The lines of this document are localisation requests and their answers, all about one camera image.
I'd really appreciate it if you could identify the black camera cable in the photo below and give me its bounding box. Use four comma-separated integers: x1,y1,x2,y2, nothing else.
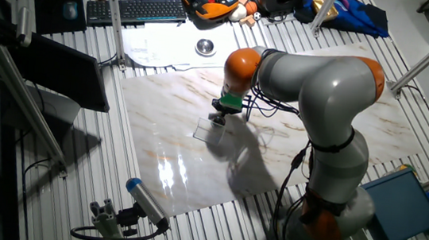
68,216,168,240

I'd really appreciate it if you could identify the black computer keyboard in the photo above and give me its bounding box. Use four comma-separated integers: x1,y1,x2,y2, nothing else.
84,0,191,37

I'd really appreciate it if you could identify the grey computer mouse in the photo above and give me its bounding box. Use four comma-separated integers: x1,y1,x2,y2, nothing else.
61,0,80,21

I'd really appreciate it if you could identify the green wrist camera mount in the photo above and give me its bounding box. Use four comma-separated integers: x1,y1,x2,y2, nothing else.
218,91,245,112

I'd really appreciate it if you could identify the small round steel plate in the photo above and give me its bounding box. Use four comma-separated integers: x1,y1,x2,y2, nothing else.
211,115,227,129

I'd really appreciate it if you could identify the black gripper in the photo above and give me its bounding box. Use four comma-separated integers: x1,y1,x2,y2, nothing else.
207,96,240,129

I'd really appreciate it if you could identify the blue cloth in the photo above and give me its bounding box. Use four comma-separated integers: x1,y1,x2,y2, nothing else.
292,0,393,39

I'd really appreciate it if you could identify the silver camera on beam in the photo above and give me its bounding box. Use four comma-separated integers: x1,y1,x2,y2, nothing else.
14,5,36,48

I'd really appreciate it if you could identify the printed white paper sheet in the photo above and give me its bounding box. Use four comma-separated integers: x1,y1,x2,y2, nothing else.
118,25,192,73
171,16,250,79

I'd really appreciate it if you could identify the silver camera with blue cap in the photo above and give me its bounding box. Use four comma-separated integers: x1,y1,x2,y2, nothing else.
121,176,175,232

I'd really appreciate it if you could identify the aluminium camera mount profile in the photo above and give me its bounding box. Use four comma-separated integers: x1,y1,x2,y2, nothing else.
85,196,139,240

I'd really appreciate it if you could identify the black flat monitor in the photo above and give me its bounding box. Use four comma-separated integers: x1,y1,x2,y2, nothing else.
2,29,118,114

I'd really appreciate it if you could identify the white marble pattern mat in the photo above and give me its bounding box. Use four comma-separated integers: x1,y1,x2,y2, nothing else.
107,17,429,240

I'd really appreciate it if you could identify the small orange basketball toy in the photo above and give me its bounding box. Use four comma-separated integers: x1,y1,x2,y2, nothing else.
243,0,259,17

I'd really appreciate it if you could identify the wide-rimmed steel bowl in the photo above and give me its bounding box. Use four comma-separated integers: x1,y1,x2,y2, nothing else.
193,37,219,59

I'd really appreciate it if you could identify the white egg-shaped toy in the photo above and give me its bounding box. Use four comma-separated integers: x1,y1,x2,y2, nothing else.
227,2,249,24

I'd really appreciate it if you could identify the clear rectangular plastic goal marker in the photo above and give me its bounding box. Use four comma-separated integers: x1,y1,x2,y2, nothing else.
191,116,227,148

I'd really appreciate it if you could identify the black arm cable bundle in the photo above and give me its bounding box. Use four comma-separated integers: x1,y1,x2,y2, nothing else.
231,47,324,240

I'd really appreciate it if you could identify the black mouse pad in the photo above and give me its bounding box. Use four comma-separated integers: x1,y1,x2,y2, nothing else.
29,0,91,40

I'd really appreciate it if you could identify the blue box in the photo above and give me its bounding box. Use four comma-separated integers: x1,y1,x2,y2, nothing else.
353,161,429,240

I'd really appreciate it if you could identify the gold foil object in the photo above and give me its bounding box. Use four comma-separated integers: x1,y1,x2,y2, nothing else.
309,0,341,22

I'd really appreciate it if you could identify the long slanted aluminium beam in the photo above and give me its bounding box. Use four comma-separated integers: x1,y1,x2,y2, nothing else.
0,9,84,180

